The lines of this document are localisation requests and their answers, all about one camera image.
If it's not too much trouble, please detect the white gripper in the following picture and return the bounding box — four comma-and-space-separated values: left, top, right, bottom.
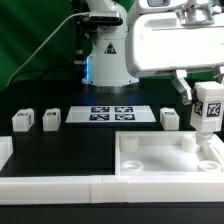
126, 12, 224, 105

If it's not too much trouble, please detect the black cable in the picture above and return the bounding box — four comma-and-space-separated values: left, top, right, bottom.
19, 64, 84, 81

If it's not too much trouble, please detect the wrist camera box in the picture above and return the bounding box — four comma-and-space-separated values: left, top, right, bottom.
135, 0, 188, 15

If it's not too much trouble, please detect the white cable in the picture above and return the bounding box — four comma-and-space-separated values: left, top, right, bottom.
6, 12, 92, 87

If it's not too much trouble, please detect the white U-shaped fence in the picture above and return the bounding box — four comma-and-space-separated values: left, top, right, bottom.
0, 133, 224, 205

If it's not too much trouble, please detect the white square table top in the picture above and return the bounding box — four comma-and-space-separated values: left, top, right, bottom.
115, 131, 224, 175

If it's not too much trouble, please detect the white marker sheet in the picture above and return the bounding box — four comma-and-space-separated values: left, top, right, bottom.
66, 106, 156, 123

